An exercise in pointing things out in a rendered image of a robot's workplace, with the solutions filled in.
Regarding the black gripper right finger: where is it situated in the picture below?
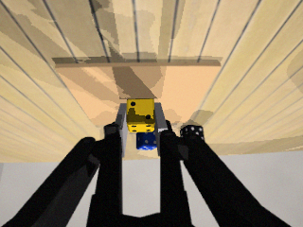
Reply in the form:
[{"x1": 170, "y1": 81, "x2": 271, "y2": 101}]
[{"x1": 154, "y1": 102, "x2": 292, "y2": 227}]

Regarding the black die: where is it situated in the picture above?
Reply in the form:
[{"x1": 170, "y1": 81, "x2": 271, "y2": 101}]
[{"x1": 180, "y1": 125, "x2": 205, "y2": 140}]

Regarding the peach flat mat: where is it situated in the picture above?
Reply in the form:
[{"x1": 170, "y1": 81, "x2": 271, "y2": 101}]
[{"x1": 55, "y1": 62, "x2": 222, "y2": 125}]

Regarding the yellow die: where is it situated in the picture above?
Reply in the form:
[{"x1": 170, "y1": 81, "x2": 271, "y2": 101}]
[{"x1": 127, "y1": 98, "x2": 155, "y2": 132}]

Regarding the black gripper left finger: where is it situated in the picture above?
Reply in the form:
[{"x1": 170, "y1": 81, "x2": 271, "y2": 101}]
[{"x1": 1, "y1": 103, "x2": 128, "y2": 227}]

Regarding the blue die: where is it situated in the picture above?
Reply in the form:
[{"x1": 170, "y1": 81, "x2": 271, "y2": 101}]
[{"x1": 136, "y1": 131, "x2": 157, "y2": 150}]

